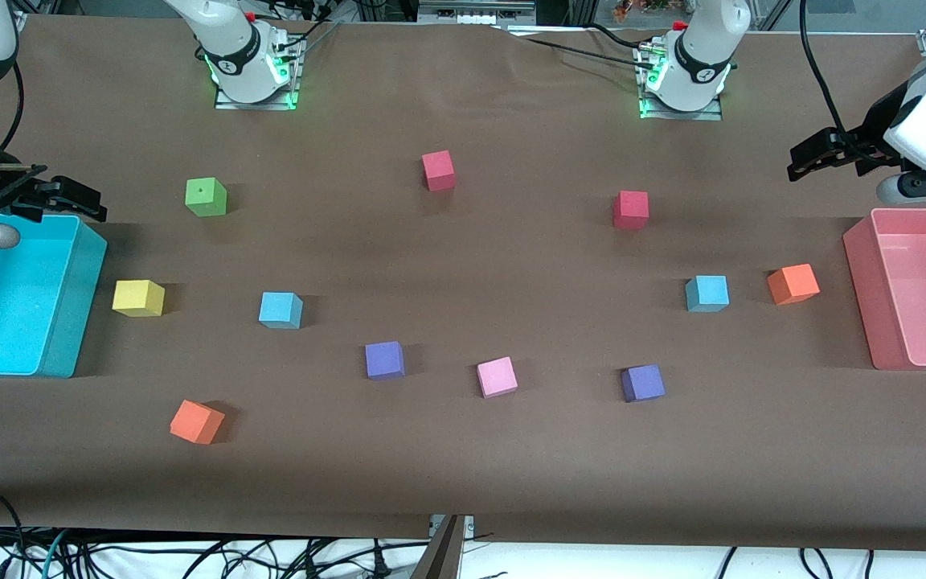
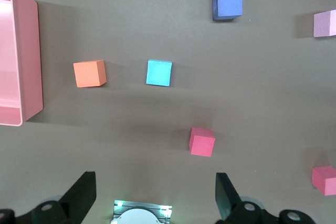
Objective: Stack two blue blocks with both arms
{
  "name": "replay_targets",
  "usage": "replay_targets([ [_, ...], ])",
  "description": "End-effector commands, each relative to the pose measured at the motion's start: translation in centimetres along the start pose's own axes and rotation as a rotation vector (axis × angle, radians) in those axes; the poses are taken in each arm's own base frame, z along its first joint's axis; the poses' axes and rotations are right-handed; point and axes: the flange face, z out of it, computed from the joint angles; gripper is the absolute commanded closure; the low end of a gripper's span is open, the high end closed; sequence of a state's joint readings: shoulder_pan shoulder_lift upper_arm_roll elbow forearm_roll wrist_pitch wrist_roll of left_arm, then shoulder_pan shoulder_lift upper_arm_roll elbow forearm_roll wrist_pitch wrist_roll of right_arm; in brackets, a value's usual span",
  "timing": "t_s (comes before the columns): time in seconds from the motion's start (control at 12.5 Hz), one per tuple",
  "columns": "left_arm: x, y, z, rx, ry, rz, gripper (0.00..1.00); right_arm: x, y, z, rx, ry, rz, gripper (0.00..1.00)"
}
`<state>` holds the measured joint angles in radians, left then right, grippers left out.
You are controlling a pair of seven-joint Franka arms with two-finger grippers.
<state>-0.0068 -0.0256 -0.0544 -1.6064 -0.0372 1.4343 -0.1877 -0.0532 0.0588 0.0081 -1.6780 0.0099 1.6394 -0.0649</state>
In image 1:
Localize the light blue foam block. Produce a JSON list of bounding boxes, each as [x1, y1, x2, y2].
[[685, 275, 731, 313], [259, 291, 304, 330]]

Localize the cyan plastic bin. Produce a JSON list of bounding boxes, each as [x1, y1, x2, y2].
[[0, 213, 108, 379]]

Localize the yellow foam block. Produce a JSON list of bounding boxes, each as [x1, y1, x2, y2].
[[112, 279, 166, 318]]

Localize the green foam block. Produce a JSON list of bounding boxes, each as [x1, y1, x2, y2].
[[185, 178, 228, 218]]

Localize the orange foam block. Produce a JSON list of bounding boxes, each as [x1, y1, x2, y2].
[[767, 264, 821, 306], [170, 399, 226, 446]]

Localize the pink plastic bin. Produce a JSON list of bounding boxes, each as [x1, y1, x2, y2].
[[842, 207, 926, 371]]

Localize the red foam block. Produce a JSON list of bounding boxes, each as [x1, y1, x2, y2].
[[613, 191, 649, 231], [421, 150, 457, 192]]

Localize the purple foam block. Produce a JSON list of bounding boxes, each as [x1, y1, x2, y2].
[[365, 341, 406, 380], [621, 364, 666, 403]]

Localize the grey rack device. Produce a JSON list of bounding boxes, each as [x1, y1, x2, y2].
[[418, 0, 538, 26]]

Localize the pink foam block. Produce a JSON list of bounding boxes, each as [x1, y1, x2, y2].
[[477, 356, 518, 399]]

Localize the brown table cover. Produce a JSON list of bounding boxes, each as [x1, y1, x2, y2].
[[0, 12, 926, 552]]

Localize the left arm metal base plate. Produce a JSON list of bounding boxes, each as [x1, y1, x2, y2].
[[638, 95, 725, 122]]

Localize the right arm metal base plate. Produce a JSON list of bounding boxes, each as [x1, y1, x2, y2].
[[214, 79, 300, 112]]

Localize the black cable on table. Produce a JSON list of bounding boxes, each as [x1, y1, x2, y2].
[[503, 23, 657, 67]]

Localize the teal floor cable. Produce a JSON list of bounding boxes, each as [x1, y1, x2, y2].
[[39, 528, 72, 579]]

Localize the metal clamp bracket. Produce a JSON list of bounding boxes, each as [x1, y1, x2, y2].
[[411, 515, 477, 579]]

